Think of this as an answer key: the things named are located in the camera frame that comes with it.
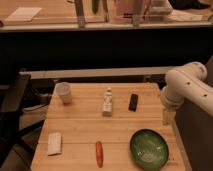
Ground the white sponge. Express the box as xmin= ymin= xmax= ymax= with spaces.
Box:
xmin=47 ymin=132 xmax=62 ymax=156

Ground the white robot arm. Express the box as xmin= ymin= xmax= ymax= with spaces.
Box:
xmin=160 ymin=62 xmax=213 ymax=125

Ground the black rectangular object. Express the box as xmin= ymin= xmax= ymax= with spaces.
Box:
xmin=129 ymin=94 xmax=138 ymax=111

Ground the green bowl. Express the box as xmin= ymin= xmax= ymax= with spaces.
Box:
xmin=129 ymin=129 xmax=169 ymax=171

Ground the white small bottle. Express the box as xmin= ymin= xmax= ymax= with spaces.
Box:
xmin=102 ymin=87 xmax=112 ymax=116

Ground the orange carrot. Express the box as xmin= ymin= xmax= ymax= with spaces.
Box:
xmin=96 ymin=141 xmax=103 ymax=168

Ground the white paper cup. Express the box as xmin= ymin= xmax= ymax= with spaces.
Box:
xmin=56 ymin=82 xmax=72 ymax=104

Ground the black chair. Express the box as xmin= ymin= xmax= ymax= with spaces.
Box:
xmin=0 ymin=75 xmax=44 ymax=168

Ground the white paper sheet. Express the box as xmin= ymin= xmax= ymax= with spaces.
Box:
xmin=6 ymin=7 xmax=42 ymax=22

